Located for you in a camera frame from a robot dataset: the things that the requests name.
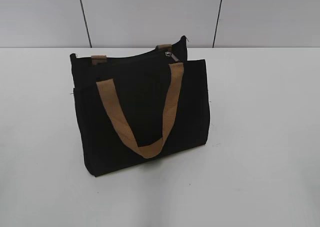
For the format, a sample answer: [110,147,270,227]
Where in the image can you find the black tote bag tan handles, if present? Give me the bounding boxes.
[70,36,210,177]

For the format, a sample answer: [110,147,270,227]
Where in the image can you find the silver metal zipper pull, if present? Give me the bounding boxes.
[164,51,180,64]

